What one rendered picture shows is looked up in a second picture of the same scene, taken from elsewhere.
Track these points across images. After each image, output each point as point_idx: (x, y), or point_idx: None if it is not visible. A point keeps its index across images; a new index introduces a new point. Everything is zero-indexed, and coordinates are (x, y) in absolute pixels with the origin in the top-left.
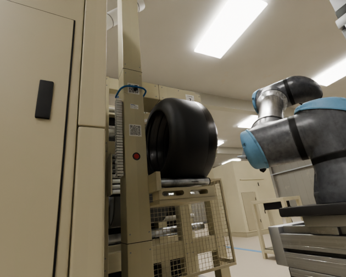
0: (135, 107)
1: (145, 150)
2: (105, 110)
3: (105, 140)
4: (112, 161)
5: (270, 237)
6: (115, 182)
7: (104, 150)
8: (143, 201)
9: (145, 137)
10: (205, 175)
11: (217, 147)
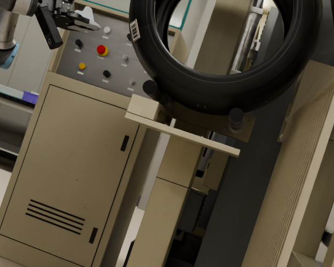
0: None
1: (196, 59)
2: (50, 62)
3: (45, 76)
4: (298, 85)
5: None
6: (286, 120)
7: (44, 79)
8: None
9: (203, 37)
10: (151, 77)
11: (137, 16)
